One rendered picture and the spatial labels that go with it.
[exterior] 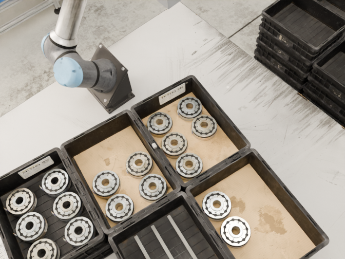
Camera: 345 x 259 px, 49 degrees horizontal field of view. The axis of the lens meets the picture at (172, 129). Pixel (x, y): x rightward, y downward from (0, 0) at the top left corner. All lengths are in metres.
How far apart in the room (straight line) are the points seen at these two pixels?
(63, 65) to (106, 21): 1.64
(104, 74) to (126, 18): 1.57
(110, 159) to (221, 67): 0.73
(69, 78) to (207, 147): 0.61
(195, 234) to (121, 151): 0.44
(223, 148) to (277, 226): 0.35
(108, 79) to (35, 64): 1.47
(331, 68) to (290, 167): 0.93
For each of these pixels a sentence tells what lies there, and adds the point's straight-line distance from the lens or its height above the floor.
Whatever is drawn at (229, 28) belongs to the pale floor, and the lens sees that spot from 3.03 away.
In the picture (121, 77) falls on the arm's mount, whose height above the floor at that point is 0.88.
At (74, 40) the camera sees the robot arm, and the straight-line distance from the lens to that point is 1.63.
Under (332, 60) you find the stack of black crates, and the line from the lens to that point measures 2.43.
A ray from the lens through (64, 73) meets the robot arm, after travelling 1.56.
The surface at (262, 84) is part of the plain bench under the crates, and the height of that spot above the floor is 0.70.
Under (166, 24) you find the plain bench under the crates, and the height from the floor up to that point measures 0.70.
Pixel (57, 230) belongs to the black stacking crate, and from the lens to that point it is 1.45.
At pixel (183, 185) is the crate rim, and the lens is 1.31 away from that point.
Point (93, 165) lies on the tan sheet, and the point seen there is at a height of 0.83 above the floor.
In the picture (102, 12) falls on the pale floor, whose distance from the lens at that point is 3.26.
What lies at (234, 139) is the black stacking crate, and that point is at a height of 0.87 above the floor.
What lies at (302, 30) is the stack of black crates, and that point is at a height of 0.49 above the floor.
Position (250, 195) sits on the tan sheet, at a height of 0.83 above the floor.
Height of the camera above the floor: 2.15
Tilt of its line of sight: 60 degrees down
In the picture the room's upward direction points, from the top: 7 degrees counter-clockwise
